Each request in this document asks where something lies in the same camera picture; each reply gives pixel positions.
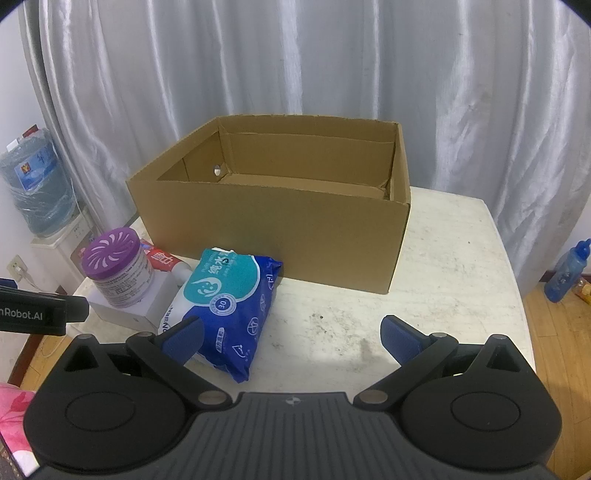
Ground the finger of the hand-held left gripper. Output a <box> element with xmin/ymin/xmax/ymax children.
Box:
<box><xmin>65</xmin><ymin>295</ymin><xmax>91</xmax><ymax>325</ymax></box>

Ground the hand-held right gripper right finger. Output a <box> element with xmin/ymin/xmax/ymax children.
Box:
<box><xmin>353</xmin><ymin>315</ymin><xmax>520</xmax><ymax>411</ymax></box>

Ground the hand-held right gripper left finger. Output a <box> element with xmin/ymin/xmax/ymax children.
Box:
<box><xmin>62</xmin><ymin>318</ymin><xmax>232</xmax><ymax>411</ymax></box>

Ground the purple lid air freshener jar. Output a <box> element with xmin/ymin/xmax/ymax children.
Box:
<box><xmin>81</xmin><ymin>231</ymin><xmax>155</xmax><ymax>306</ymax></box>

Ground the blue wet wipes pack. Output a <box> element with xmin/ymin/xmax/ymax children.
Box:
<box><xmin>157</xmin><ymin>248</ymin><xmax>284</xmax><ymax>384</ymax></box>

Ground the red toothpaste tube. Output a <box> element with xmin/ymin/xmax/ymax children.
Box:
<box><xmin>139</xmin><ymin>240</ymin><xmax>194</xmax><ymax>283</ymax></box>

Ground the brown cardboard box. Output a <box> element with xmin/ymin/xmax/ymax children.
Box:
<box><xmin>126</xmin><ymin>115</ymin><xmax>413</xmax><ymax>295</ymax></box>

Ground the small white box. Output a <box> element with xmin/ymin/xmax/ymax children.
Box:
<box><xmin>87</xmin><ymin>270</ymin><xmax>185</xmax><ymax>330</ymax></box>

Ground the white water dispenser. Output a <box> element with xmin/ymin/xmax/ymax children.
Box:
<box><xmin>30</xmin><ymin>205</ymin><xmax>100</xmax><ymax>296</ymax></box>

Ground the pink floral cloth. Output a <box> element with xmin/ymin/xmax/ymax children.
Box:
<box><xmin>0</xmin><ymin>382</ymin><xmax>38</xmax><ymax>462</ymax></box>

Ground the blue water jug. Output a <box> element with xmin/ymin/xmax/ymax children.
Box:
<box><xmin>0</xmin><ymin>127</ymin><xmax>78</xmax><ymax>238</ymax></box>

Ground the grey satin curtain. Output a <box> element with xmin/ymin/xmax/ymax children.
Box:
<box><xmin>18</xmin><ymin>0</ymin><xmax>591</xmax><ymax>296</ymax></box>

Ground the white cable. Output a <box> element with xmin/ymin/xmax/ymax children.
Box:
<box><xmin>18</xmin><ymin>270</ymin><xmax>61</xmax><ymax>296</ymax></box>

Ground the white wall socket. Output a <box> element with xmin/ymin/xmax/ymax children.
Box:
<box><xmin>7</xmin><ymin>254</ymin><xmax>29</xmax><ymax>282</ymax></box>

